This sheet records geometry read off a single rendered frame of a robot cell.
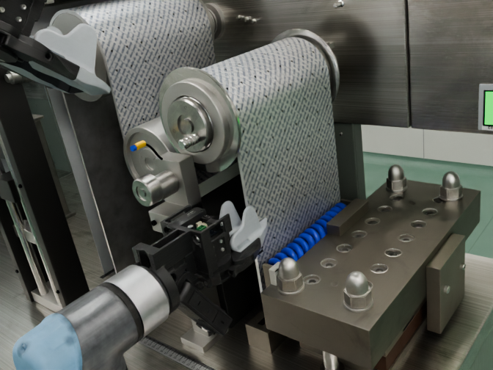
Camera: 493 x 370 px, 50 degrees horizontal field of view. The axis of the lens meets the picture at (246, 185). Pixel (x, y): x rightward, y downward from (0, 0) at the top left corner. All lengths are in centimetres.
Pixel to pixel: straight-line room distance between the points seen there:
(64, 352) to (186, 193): 29
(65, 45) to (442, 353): 62
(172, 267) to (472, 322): 47
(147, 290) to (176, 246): 6
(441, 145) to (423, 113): 268
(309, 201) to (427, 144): 279
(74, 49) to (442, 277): 55
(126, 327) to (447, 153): 315
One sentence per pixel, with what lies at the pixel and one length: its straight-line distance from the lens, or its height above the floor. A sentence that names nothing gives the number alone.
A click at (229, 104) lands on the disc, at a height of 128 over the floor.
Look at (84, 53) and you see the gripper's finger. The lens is 55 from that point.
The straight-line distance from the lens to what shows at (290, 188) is 79.
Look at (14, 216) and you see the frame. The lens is 101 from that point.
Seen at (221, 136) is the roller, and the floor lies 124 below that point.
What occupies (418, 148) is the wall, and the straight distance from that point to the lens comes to 364.
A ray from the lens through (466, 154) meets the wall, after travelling 354.
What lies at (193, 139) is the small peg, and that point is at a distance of 68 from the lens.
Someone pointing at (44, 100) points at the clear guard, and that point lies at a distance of 169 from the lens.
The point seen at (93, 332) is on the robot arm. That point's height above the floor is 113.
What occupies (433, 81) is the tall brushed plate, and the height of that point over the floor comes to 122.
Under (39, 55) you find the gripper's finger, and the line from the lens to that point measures 50.
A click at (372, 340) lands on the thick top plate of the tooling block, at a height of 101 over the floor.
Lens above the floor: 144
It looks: 23 degrees down
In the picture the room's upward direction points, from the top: 10 degrees counter-clockwise
